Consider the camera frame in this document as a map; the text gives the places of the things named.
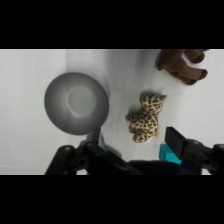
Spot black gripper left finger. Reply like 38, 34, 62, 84
44, 126, 145, 176

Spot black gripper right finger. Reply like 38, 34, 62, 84
165, 126, 224, 176

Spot brown deer plush toy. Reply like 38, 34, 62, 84
156, 49, 210, 86

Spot grey bowl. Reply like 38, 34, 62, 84
44, 72, 110, 136

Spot teal block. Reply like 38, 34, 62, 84
158, 143, 183, 166

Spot spotted giraffe plush toy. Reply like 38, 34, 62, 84
125, 92, 168, 144

